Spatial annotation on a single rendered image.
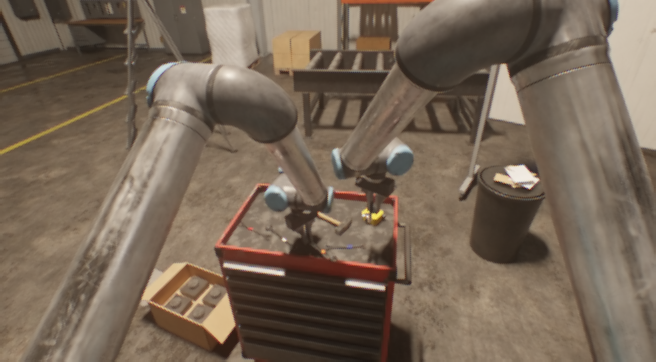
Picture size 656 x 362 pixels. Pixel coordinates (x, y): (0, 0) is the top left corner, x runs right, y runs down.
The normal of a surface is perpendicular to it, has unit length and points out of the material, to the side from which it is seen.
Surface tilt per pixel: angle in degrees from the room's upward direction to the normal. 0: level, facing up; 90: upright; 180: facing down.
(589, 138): 62
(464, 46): 94
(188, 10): 90
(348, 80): 90
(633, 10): 90
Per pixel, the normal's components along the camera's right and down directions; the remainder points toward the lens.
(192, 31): -0.20, 0.48
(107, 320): 0.76, -0.14
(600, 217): -0.60, 0.01
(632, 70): -0.59, 0.40
